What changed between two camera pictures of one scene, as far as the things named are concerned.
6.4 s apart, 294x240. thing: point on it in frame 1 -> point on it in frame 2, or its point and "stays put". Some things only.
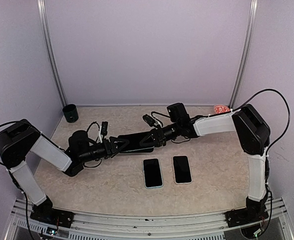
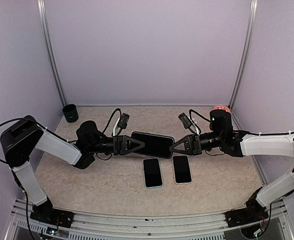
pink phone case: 181,169 stays put
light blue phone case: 152,173 stays put
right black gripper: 158,137 -> 192,143
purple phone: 181,169 stays put
